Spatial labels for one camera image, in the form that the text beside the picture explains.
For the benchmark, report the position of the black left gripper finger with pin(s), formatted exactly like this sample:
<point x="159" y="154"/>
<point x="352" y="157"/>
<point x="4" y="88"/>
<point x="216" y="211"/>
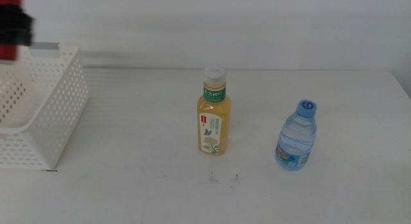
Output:
<point x="26" y="29"/>

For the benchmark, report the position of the red cola can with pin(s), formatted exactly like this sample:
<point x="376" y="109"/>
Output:
<point x="8" y="53"/>

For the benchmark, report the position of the yellow tea bottle white cap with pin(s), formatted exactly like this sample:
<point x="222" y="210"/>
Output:
<point x="213" y="124"/>

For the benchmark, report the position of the small water bottle blue cap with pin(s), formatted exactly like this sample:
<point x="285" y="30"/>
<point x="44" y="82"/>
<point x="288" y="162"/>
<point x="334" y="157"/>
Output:
<point x="295" y="137"/>

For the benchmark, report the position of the white perforated plastic basket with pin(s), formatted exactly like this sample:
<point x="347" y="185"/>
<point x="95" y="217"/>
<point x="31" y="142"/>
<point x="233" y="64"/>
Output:
<point x="61" y="121"/>

